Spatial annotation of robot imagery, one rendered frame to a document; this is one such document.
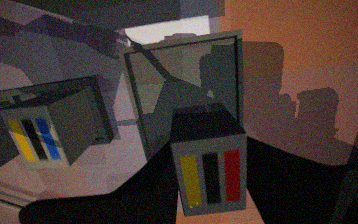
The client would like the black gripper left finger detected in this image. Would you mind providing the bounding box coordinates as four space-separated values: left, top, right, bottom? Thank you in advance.
18 140 179 224

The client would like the orange-handled screwdriver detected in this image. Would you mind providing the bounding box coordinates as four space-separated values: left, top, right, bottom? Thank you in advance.
0 199 24 211

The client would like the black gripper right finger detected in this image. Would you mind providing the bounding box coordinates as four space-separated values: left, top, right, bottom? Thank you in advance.
246 136 358 224

